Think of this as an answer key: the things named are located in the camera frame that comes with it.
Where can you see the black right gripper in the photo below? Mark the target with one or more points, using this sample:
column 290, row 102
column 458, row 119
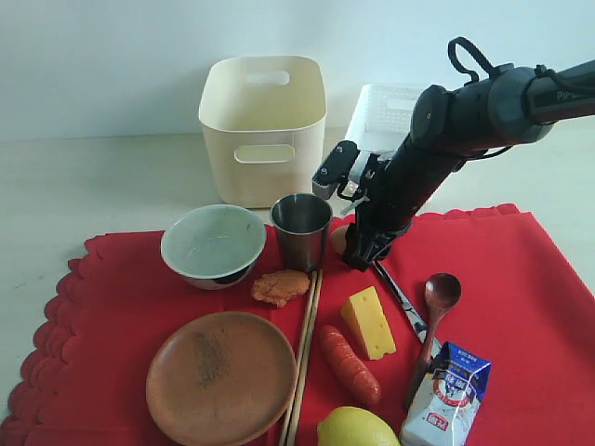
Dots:
column 383, row 213

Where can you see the brown egg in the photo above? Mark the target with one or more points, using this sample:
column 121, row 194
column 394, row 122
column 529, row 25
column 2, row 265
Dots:
column 338, row 240

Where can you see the yellow cheese wedge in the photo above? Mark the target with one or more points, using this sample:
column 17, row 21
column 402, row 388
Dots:
column 364, row 315

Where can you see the orange fried nugget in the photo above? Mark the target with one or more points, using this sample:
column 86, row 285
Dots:
column 280, row 287

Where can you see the red sausage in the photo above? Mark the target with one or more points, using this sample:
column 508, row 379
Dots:
column 348, row 369

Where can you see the yellow lemon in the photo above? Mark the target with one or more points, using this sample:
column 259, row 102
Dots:
column 349, row 425

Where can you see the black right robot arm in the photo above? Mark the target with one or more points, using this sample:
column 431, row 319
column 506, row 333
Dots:
column 501, row 106

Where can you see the stainless steel cup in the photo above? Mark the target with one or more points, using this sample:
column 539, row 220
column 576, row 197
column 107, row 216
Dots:
column 301, row 222

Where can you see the wooden chopstick right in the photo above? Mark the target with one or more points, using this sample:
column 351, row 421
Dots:
column 293, row 427

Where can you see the wooden chopstick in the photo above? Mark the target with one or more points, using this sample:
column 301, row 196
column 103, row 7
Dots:
column 300, row 358
column 293, row 427

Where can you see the dark wooden spoon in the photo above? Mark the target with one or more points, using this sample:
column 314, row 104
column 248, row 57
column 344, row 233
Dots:
column 442, row 292

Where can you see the white perforated plastic basket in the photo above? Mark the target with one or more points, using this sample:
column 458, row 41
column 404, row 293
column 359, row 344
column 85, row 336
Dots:
column 381, row 117

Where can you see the steel table knife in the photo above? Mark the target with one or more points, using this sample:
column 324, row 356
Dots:
column 416, row 321

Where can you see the cream plastic bin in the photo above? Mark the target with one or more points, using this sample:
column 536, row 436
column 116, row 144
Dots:
column 263, row 121

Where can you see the red scalloped table cloth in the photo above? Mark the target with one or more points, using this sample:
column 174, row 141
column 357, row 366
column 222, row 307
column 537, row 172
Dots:
column 523, row 308

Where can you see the white ceramic bowl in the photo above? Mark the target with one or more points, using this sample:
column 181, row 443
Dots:
column 214, row 246

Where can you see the blue white milk carton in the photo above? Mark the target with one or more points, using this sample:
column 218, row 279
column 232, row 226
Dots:
column 447, row 399

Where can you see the brown wooden plate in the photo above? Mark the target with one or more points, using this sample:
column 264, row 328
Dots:
column 222, row 379

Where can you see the wooden chopstick left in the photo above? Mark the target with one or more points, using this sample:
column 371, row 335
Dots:
column 300, row 358

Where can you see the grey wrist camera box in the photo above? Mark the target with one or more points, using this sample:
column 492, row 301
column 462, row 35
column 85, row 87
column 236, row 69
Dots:
column 333, row 174

